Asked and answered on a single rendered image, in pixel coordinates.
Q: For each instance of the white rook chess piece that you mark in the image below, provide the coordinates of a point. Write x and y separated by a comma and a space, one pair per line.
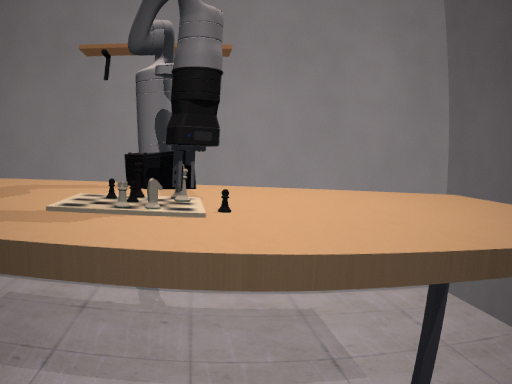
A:
122, 199

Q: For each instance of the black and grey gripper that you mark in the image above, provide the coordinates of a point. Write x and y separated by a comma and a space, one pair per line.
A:
195, 97

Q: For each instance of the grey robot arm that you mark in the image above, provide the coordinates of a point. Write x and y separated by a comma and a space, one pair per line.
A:
153, 93

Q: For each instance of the black and cream chessboard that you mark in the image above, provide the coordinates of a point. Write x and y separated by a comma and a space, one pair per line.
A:
98, 203

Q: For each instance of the white knight chess piece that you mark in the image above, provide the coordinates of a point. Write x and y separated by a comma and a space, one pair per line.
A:
152, 194

